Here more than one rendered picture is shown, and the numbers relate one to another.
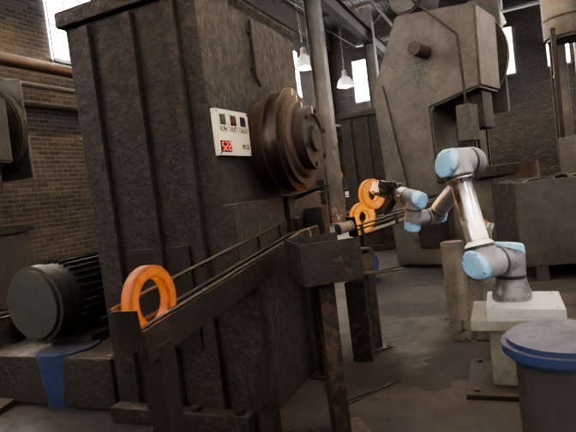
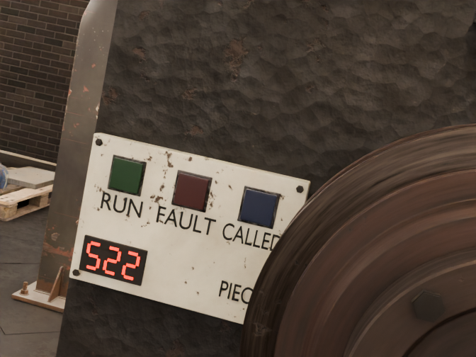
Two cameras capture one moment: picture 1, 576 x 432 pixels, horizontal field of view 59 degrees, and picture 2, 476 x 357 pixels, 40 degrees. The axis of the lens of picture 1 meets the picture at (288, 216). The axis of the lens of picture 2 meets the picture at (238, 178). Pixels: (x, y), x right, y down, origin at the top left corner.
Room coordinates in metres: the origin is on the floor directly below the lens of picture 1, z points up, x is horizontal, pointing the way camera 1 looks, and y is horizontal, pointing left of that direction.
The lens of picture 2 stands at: (1.91, -0.56, 1.34)
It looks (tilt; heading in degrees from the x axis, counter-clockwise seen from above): 9 degrees down; 75
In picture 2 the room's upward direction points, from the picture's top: 12 degrees clockwise
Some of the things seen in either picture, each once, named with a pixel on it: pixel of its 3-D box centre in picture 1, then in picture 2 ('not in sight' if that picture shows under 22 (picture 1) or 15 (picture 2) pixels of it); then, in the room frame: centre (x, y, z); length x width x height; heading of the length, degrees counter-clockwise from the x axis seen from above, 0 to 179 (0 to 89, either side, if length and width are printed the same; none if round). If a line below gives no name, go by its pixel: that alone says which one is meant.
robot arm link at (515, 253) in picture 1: (508, 257); not in sight; (2.04, -0.87, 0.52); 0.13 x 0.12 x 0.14; 114
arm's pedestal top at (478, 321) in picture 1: (513, 314); not in sight; (2.05, -0.87, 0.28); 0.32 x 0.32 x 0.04; 67
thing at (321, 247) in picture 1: (332, 339); not in sight; (1.76, -0.10, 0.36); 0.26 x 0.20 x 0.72; 11
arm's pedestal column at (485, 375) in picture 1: (517, 350); not in sight; (2.05, -0.87, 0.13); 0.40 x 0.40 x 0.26; 67
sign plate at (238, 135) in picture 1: (232, 133); (185, 231); (2.05, 0.18, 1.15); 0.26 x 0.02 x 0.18; 156
